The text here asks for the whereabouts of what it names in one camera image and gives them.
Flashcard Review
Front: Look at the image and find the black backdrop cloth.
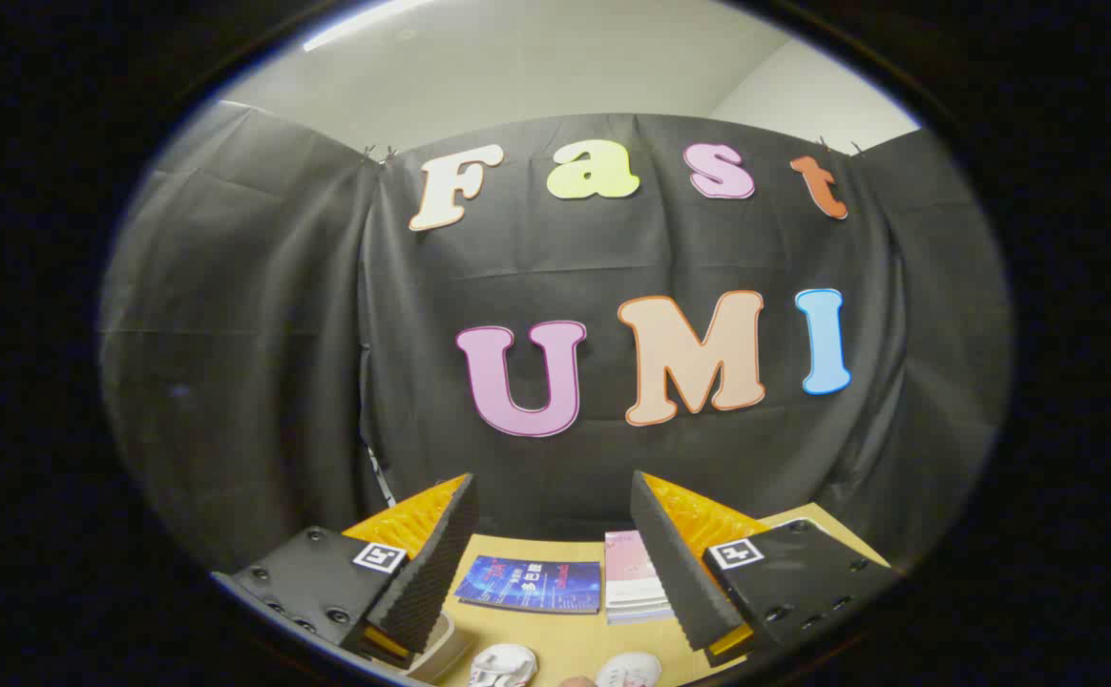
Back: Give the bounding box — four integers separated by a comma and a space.
100, 100, 1013, 573

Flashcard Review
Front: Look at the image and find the cream fabric storage box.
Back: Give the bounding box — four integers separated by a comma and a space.
403, 611, 475, 684

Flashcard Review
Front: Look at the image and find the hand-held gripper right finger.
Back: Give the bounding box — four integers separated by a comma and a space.
630, 469, 903, 667

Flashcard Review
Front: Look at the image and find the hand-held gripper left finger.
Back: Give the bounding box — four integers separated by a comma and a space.
215, 472, 480, 669

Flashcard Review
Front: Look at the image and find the stack of pink books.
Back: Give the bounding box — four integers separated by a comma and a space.
603, 531, 676, 626

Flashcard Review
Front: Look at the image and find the blue book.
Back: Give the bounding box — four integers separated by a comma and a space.
454, 555, 602, 614

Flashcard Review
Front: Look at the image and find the white canvas shoe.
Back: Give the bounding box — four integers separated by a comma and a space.
596, 652, 662, 687
468, 643, 539, 687

